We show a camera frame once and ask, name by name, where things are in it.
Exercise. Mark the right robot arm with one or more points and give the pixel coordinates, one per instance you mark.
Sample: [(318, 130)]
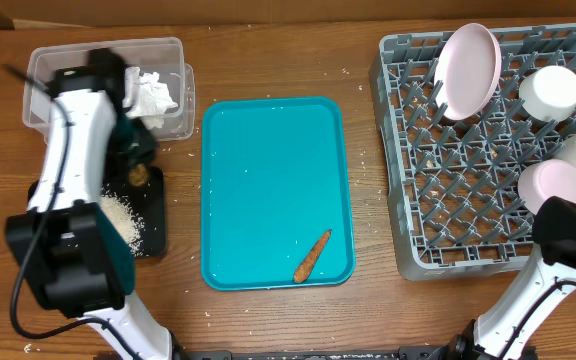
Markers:
[(547, 278)]

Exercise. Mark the small white plate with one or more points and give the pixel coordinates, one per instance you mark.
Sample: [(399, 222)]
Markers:
[(539, 182)]

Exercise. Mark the black tray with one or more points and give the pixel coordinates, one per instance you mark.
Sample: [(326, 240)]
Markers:
[(155, 210)]

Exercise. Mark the pile of white rice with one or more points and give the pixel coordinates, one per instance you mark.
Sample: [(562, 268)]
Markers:
[(128, 223)]

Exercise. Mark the grey dishwasher rack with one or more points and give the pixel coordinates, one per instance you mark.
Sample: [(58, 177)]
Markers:
[(452, 196)]

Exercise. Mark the golden food scrap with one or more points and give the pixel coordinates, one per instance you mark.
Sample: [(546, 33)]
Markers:
[(138, 176)]

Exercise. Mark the large white plate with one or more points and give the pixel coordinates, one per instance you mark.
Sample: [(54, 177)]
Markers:
[(469, 68)]

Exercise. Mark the teal serving tray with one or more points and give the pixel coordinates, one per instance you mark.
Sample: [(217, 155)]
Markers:
[(274, 179)]

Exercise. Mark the white napkin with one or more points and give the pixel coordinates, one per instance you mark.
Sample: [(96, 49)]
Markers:
[(146, 98)]

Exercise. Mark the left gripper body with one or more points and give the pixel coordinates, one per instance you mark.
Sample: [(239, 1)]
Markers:
[(133, 143)]

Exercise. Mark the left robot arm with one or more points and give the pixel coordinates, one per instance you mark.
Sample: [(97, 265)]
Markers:
[(75, 269)]

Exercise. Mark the brown carrot-shaped food scrap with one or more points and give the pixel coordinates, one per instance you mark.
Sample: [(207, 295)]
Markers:
[(305, 268)]

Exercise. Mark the clear plastic bin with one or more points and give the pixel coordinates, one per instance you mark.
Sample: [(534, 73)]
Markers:
[(162, 55)]

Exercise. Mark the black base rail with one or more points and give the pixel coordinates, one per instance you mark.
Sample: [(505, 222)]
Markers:
[(425, 352)]

